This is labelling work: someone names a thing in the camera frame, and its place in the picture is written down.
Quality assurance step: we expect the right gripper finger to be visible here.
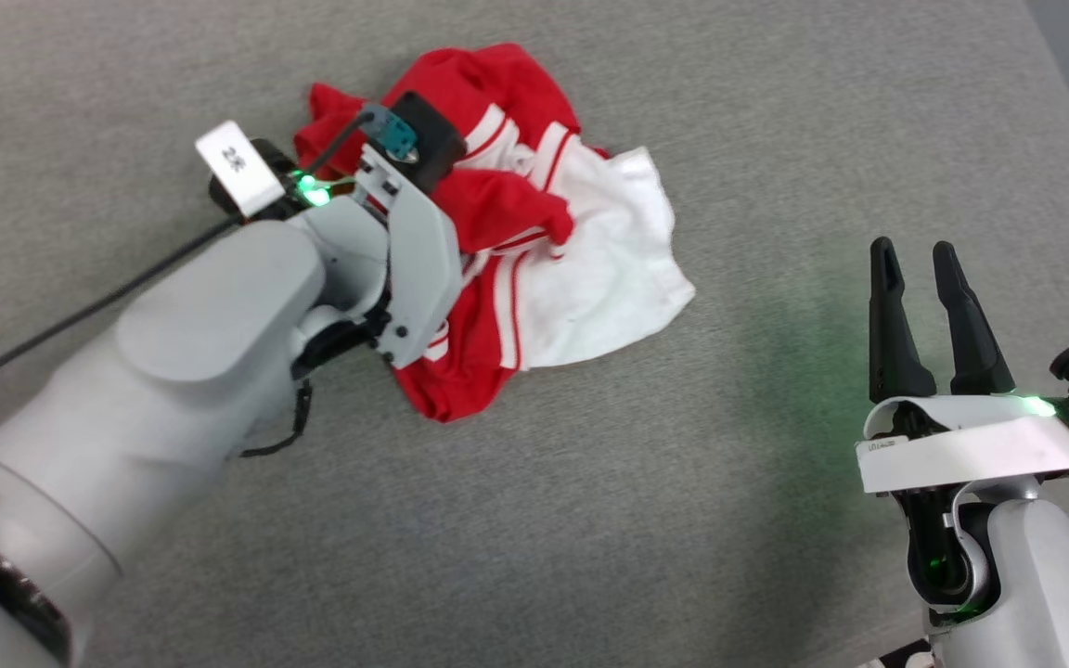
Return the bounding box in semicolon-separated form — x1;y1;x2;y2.
869;237;939;405
932;241;1018;398

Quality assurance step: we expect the red and white garment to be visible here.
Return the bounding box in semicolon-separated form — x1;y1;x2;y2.
293;42;696;423

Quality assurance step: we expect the long black left arm cable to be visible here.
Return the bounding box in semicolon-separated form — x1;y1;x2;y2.
0;109;378;423

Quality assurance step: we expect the short black left arm cable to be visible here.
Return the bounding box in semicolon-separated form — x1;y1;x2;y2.
239;379;315;458

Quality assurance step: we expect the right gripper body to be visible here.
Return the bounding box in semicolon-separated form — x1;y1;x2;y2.
855;392;1069;495

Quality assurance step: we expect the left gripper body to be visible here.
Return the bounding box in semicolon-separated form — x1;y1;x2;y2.
196;121;463;367

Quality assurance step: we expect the grey fabric sofa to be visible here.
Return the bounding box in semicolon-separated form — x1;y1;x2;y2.
0;0;1069;668

